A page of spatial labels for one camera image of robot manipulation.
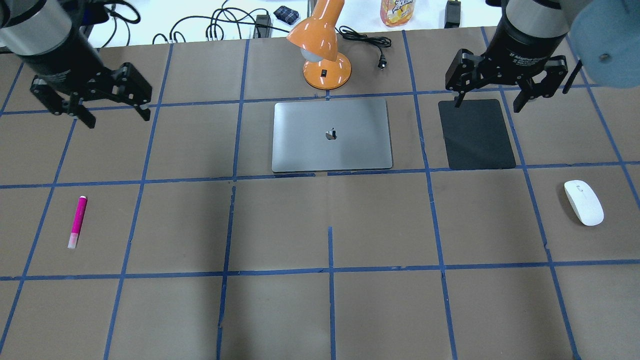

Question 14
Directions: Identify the black lamp power cable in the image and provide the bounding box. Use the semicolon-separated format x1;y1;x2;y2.
338;25;393;71

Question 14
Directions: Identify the dark blue small pouch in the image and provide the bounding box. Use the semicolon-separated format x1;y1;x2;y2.
273;6;300;26

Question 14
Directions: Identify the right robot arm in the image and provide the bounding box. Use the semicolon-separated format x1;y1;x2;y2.
445;0;640;113

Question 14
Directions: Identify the white computer mouse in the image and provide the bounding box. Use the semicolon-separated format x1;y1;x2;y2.
563;179;605;227

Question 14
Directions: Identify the orange desk lamp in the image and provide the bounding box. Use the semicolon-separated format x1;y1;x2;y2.
286;0;352;91

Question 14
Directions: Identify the yellow drink bottle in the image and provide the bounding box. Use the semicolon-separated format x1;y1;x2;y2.
379;0;415;28

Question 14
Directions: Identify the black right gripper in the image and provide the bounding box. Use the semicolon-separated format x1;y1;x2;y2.
445;12;569;113

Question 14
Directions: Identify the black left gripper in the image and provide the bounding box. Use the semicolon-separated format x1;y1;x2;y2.
30;63;153;129

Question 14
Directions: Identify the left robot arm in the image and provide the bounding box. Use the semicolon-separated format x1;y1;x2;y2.
0;0;153;129

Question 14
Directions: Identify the silver laptop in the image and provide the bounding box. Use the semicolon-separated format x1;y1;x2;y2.
271;98;394;173

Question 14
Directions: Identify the black mousepad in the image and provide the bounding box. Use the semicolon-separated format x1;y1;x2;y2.
438;99;516;171

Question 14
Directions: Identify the pink marker pen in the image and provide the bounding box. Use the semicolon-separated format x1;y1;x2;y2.
67;195;89;249

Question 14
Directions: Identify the black power adapter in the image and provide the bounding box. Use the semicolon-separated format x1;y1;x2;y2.
443;0;462;28

